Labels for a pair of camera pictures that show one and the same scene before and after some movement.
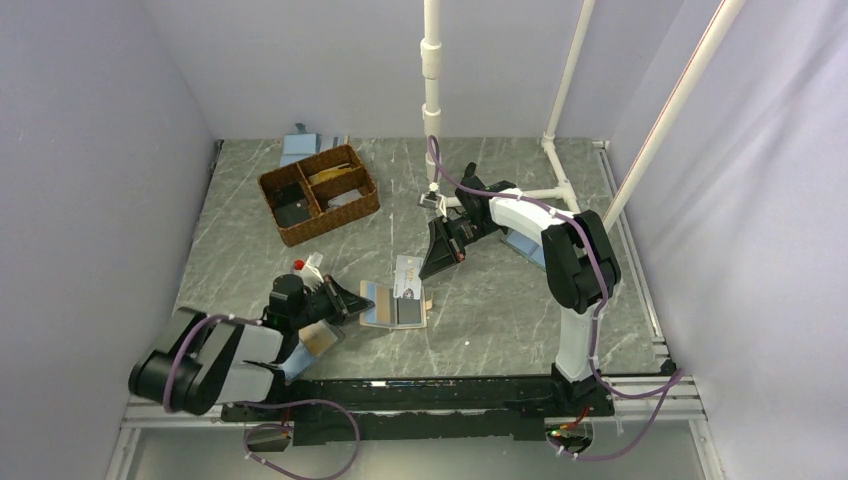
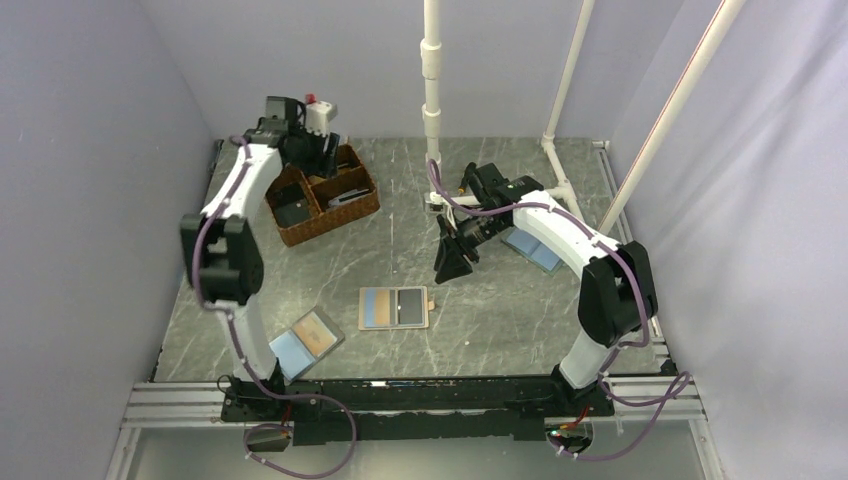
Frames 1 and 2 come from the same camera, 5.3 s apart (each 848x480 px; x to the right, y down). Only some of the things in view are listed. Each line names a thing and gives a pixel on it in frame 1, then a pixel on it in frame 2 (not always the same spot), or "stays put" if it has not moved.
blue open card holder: x=527 y=247 stays put
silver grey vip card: x=407 y=272 to x=352 y=195
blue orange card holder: x=314 y=340 stays put
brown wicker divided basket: x=319 y=194 stays put
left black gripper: x=347 y=303 to x=322 y=165
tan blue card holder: x=391 y=312 stays put
